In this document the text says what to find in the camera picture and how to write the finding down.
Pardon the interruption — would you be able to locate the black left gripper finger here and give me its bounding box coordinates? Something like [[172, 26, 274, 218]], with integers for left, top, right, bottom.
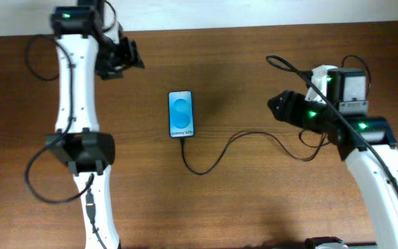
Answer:
[[124, 37, 144, 68], [99, 68, 123, 80]]

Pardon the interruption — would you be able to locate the black USB charging cable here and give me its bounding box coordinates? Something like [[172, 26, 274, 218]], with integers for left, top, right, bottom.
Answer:
[[180, 54, 372, 176]]

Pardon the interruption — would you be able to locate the blue Galaxy smartphone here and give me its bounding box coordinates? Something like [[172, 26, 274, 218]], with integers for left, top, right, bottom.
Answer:
[[168, 91, 195, 138]]

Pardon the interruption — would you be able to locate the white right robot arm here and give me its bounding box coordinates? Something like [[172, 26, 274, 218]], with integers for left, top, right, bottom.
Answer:
[[267, 67, 398, 248]]

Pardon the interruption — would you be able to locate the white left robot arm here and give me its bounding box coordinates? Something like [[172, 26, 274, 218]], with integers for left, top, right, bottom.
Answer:
[[46, 1, 144, 248]]

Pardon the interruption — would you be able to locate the white power strip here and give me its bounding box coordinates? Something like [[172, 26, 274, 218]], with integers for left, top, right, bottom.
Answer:
[[314, 65, 337, 75]]

